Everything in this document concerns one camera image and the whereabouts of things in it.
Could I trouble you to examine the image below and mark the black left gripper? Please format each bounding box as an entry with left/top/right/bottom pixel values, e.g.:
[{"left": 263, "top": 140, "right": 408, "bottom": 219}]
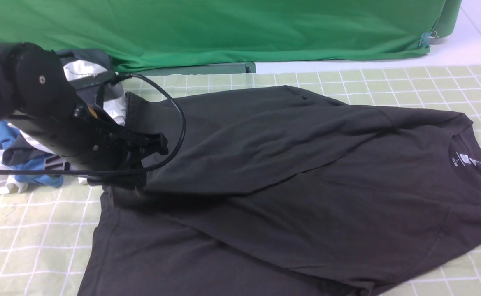
[{"left": 14, "top": 103, "right": 169, "bottom": 190}]

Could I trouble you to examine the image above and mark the dark gray long-sleeve shirt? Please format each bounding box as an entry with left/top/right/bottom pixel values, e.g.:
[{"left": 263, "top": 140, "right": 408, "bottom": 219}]
[{"left": 77, "top": 86, "right": 481, "bottom": 296}]

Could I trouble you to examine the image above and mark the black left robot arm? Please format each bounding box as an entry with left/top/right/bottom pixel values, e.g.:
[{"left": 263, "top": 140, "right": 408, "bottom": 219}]
[{"left": 0, "top": 43, "right": 186, "bottom": 188}]

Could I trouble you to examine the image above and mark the white crumpled shirt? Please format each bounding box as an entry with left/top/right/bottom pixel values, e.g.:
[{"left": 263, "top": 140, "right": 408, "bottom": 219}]
[{"left": 0, "top": 60, "right": 126, "bottom": 195}]

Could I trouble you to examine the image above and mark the teal binder clip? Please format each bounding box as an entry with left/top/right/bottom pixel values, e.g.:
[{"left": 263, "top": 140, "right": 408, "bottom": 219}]
[{"left": 418, "top": 31, "right": 440, "bottom": 48}]

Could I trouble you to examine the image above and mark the green backdrop cloth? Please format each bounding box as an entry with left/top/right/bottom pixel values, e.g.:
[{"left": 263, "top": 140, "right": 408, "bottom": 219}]
[{"left": 0, "top": 0, "right": 462, "bottom": 72}]

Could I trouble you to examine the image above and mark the light green checkered table mat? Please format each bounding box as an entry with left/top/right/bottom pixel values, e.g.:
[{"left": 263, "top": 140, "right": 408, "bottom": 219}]
[{"left": 0, "top": 65, "right": 481, "bottom": 296}]

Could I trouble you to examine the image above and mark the blue crumpled garment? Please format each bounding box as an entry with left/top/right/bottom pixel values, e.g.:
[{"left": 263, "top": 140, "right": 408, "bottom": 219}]
[{"left": 0, "top": 120, "right": 64, "bottom": 194}]

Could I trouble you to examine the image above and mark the dark green metal bar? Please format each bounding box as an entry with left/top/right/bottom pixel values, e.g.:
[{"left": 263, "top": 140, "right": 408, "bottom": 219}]
[{"left": 136, "top": 62, "right": 256, "bottom": 76}]

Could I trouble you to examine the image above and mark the black left camera cable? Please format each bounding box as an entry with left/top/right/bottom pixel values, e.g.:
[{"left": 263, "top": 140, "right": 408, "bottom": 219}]
[{"left": 0, "top": 73, "right": 186, "bottom": 177}]

